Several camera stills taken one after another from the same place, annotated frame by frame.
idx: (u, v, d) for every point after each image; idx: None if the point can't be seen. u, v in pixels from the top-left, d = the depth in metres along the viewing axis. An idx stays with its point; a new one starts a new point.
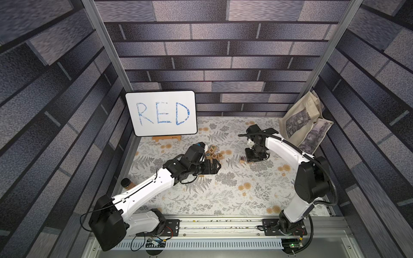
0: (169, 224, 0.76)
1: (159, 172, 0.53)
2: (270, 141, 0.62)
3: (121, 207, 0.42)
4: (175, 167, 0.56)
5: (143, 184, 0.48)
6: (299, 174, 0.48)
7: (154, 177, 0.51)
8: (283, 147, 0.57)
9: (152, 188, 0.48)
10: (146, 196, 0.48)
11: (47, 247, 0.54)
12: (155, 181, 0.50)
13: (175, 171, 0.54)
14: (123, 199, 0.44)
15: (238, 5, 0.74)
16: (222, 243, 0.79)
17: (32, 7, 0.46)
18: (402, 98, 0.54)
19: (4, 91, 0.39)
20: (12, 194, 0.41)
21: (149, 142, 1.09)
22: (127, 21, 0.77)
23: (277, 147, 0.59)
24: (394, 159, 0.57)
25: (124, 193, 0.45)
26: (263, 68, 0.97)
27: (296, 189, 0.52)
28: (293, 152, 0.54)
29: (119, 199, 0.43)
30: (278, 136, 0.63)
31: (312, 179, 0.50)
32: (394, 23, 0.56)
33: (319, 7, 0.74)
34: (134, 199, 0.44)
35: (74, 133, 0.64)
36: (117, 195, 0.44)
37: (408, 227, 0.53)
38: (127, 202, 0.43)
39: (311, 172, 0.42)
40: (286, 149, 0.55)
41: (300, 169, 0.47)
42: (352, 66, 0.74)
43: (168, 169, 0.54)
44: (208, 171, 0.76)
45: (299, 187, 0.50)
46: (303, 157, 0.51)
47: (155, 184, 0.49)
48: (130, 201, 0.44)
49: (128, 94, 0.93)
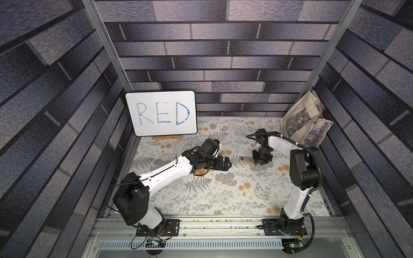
0: (169, 224, 0.76)
1: (180, 159, 0.56)
2: (271, 139, 0.70)
3: (148, 184, 0.45)
4: (193, 156, 0.59)
5: (165, 167, 0.52)
6: (290, 160, 0.55)
7: (175, 162, 0.55)
8: (279, 141, 0.65)
9: (173, 171, 0.52)
10: (168, 178, 0.51)
11: (46, 247, 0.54)
12: (176, 165, 0.54)
13: (193, 160, 0.58)
14: (149, 177, 0.47)
15: (239, 5, 0.74)
16: (222, 243, 0.79)
17: (32, 7, 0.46)
18: (402, 98, 0.54)
19: (4, 91, 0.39)
20: (12, 193, 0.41)
21: (149, 142, 1.09)
22: (127, 21, 0.77)
23: (275, 142, 0.68)
24: (394, 159, 0.57)
25: (148, 172, 0.48)
26: (263, 68, 0.97)
27: (291, 177, 0.56)
28: (289, 144, 0.60)
29: (145, 177, 0.47)
30: (279, 134, 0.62)
31: (303, 164, 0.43)
32: (393, 23, 0.57)
33: (319, 7, 0.74)
34: (158, 179, 0.48)
35: (74, 133, 0.64)
36: (142, 174, 0.47)
37: (408, 227, 0.53)
38: (152, 181, 0.46)
39: (301, 157, 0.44)
40: (283, 142, 0.63)
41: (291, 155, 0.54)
42: (353, 66, 0.73)
43: (186, 159, 0.57)
44: (220, 167, 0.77)
45: (292, 174, 0.55)
46: (297, 147, 0.57)
47: (176, 168, 0.53)
48: (155, 180, 0.47)
49: (128, 94, 0.93)
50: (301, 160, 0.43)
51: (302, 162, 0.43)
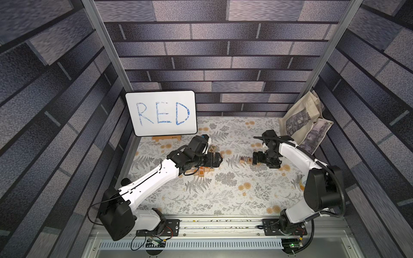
0: (169, 224, 0.76)
1: (164, 163, 0.53)
2: (284, 147, 0.61)
3: (129, 198, 0.42)
4: (179, 157, 0.56)
5: (148, 174, 0.49)
6: (308, 180, 0.47)
7: (159, 167, 0.51)
8: (296, 152, 0.56)
9: (157, 178, 0.49)
10: (151, 186, 0.48)
11: (47, 247, 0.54)
12: (161, 171, 0.50)
13: (179, 160, 0.54)
14: (130, 190, 0.44)
15: (238, 5, 0.74)
16: (222, 243, 0.79)
17: (32, 7, 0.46)
18: (403, 98, 0.54)
19: (4, 91, 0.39)
20: (12, 194, 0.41)
21: (149, 142, 1.09)
22: (127, 21, 0.77)
23: (290, 152, 0.58)
24: (394, 159, 0.57)
25: (129, 184, 0.45)
26: (263, 68, 0.97)
27: (306, 198, 0.49)
28: (305, 158, 0.53)
29: (125, 191, 0.44)
30: (293, 142, 0.62)
31: (322, 186, 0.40)
32: (394, 23, 0.56)
33: (319, 7, 0.74)
34: (140, 190, 0.45)
35: (74, 133, 0.64)
36: (123, 187, 0.44)
37: (408, 227, 0.53)
38: (134, 193, 0.44)
39: (321, 179, 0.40)
40: (300, 156, 0.54)
41: (310, 174, 0.46)
42: (353, 66, 0.73)
43: (171, 160, 0.54)
44: (211, 164, 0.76)
45: (309, 195, 0.48)
46: (315, 165, 0.49)
47: (161, 174, 0.50)
48: (137, 192, 0.44)
49: (128, 94, 0.93)
50: (320, 182, 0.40)
51: (320, 185, 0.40)
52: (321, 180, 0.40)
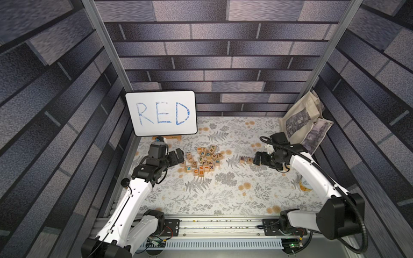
0: (169, 224, 0.76)
1: (133, 185, 0.50)
2: (296, 160, 0.55)
3: (113, 237, 0.39)
4: (145, 171, 0.53)
5: (122, 205, 0.45)
6: (326, 208, 0.42)
7: (130, 191, 0.48)
8: (313, 172, 0.50)
9: (133, 203, 0.46)
10: (130, 214, 0.46)
11: (47, 247, 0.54)
12: (133, 194, 0.48)
13: (146, 174, 0.52)
14: (109, 230, 0.41)
15: (238, 5, 0.74)
16: (222, 243, 0.79)
17: (32, 7, 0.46)
18: (403, 98, 0.54)
19: (4, 91, 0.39)
20: (12, 194, 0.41)
21: (149, 142, 1.09)
22: (127, 21, 0.77)
23: (305, 170, 0.51)
24: (394, 159, 0.57)
25: (106, 224, 0.42)
26: (263, 68, 0.97)
27: (318, 220, 0.46)
28: (322, 180, 0.47)
29: (104, 233, 0.40)
30: (308, 157, 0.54)
31: (341, 217, 0.44)
32: (394, 23, 0.56)
33: (319, 7, 0.74)
34: (121, 223, 0.42)
35: (74, 133, 0.64)
36: (100, 231, 0.40)
37: (409, 227, 0.53)
38: (115, 230, 0.41)
39: (341, 210, 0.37)
40: (318, 177, 0.48)
41: (328, 203, 0.41)
42: (352, 66, 0.74)
43: (139, 178, 0.52)
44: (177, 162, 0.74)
45: (324, 221, 0.43)
46: (334, 191, 0.44)
47: (135, 197, 0.47)
48: (119, 226, 0.42)
49: (128, 94, 0.93)
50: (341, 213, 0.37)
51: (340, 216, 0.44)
52: (342, 210, 0.45)
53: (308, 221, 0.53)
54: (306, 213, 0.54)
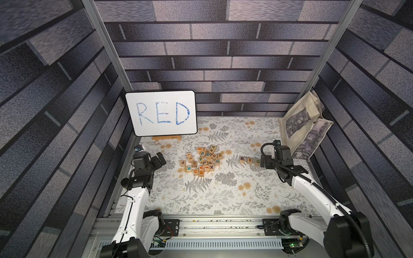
0: (169, 224, 0.76)
1: (131, 194, 0.53)
2: (297, 181, 0.56)
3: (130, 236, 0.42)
4: (139, 181, 0.58)
5: (127, 210, 0.48)
6: (330, 229, 0.41)
7: (132, 197, 0.52)
8: (314, 192, 0.50)
9: (137, 205, 0.50)
10: (139, 215, 0.50)
11: (47, 247, 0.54)
12: (135, 200, 0.51)
13: (141, 183, 0.57)
14: (124, 231, 0.43)
15: (238, 5, 0.74)
16: (222, 243, 0.79)
17: (32, 7, 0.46)
18: (403, 98, 0.54)
19: (4, 91, 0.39)
20: (12, 194, 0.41)
21: (149, 142, 1.09)
22: (127, 21, 0.77)
23: (306, 190, 0.53)
24: (394, 159, 0.57)
25: (119, 230, 0.43)
26: (263, 68, 0.97)
27: (328, 245, 0.43)
28: (324, 200, 0.47)
29: (119, 236, 0.42)
30: (308, 177, 0.57)
31: (347, 238, 0.43)
32: (393, 23, 0.57)
33: (319, 6, 0.74)
34: (133, 223, 0.45)
35: (74, 133, 0.64)
36: (114, 237, 0.42)
37: (408, 227, 0.53)
38: (130, 230, 0.43)
39: (344, 229, 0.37)
40: (318, 197, 0.49)
41: (332, 223, 0.41)
42: (352, 66, 0.74)
43: (134, 190, 0.55)
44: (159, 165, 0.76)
45: (332, 244, 0.41)
46: (336, 210, 0.44)
47: (137, 201, 0.51)
48: (132, 226, 0.44)
49: (128, 94, 0.93)
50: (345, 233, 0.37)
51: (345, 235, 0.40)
52: (346, 231, 0.45)
53: (310, 230, 0.53)
54: (309, 222, 0.55)
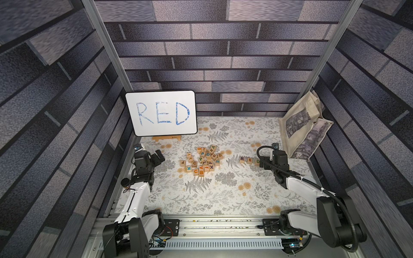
0: (169, 224, 0.76)
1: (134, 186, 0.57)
2: (291, 180, 0.61)
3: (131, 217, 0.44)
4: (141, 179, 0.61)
5: (130, 198, 0.52)
6: (319, 210, 0.44)
7: (134, 189, 0.56)
8: (303, 185, 0.55)
9: (139, 195, 0.53)
10: (140, 202, 0.52)
11: (47, 247, 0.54)
12: (137, 190, 0.55)
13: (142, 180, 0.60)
14: (126, 213, 0.46)
15: (238, 5, 0.74)
16: (222, 243, 0.79)
17: (32, 7, 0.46)
18: (402, 98, 0.54)
19: (4, 91, 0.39)
20: (12, 194, 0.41)
21: (149, 142, 1.09)
22: (127, 21, 0.77)
23: (297, 186, 0.58)
24: (394, 159, 0.57)
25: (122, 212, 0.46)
26: (263, 68, 0.97)
27: (320, 229, 0.45)
28: (311, 188, 0.52)
29: (122, 216, 0.45)
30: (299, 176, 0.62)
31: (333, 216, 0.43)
32: (393, 23, 0.57)
33: (319, 6, 0.74)
34: (134, 207, 0.48)
35: (74, 133, 0.64)
36: (118, 218, 0.44)
37: (408, 227, 0.53)
38: (130, 213, 0.46)
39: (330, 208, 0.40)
40: (306, 187, 0.53)
41: (319, 203, 0.44)
42: (352, 66, 0.74)
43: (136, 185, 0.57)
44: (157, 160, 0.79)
45: (323, 226, 0.44)
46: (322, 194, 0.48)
47: (140, 191, 0.55)
48: (133, 210, 0.47)
49: (128, 94, 0.93)
50: (330, 212, 0.43)
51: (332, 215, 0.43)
52: (332, 210, 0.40)
53: (308, 224, 0.53)
54: (307, 216, 0.55)
